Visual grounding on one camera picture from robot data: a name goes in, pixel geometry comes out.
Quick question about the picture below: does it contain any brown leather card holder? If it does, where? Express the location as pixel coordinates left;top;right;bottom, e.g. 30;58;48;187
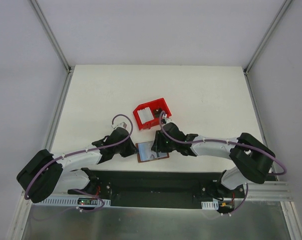
136;141;169;163

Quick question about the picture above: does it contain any red plastic bin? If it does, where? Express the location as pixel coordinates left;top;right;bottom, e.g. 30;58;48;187
133;97;172;131

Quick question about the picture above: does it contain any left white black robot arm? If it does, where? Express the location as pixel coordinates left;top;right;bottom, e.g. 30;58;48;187
17;127;138;203

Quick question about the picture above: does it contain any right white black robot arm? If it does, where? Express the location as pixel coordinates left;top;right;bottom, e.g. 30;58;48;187
151;122;275;198

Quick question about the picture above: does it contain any black VIP card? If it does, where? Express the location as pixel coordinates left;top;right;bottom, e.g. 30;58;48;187
153;108;162;118

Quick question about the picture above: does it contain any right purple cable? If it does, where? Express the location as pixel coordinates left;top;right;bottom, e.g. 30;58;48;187
159;111;288;176

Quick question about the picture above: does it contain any purple cable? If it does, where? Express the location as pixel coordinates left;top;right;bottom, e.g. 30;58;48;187
159;111;288;176
24;114;134;201

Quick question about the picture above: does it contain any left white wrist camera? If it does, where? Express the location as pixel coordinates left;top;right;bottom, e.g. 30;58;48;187
112;121;127;130

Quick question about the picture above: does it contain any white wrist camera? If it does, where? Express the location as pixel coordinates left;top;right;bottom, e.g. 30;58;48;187
112;121;127;130
162;114;171;122

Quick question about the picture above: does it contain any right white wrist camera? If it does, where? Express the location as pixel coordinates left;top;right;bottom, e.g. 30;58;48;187
162;114;171;122

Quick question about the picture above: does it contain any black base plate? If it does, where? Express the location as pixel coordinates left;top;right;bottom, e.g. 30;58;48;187
67;166;251;209

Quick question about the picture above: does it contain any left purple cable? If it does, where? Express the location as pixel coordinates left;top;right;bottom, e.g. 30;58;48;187
24;114;134;201

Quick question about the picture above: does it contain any right white cable duct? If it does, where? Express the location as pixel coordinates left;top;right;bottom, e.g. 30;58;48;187
201;200;219;211

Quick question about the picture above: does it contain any white cable duct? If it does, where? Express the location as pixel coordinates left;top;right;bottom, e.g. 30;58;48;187
201;200;219;211
34;196;111;208

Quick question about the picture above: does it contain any left white cable duct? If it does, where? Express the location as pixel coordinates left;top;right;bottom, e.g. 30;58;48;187
34;196;111;208

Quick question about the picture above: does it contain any left aluminium frame post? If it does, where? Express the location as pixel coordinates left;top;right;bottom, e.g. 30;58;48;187
29;0;75;73

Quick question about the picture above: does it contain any aluminium frame post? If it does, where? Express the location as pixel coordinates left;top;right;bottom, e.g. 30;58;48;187
29;0;75;73
243;0;294;75

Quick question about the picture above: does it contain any right aluminium frame post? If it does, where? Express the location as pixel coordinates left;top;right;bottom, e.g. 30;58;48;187
243;0;294;75

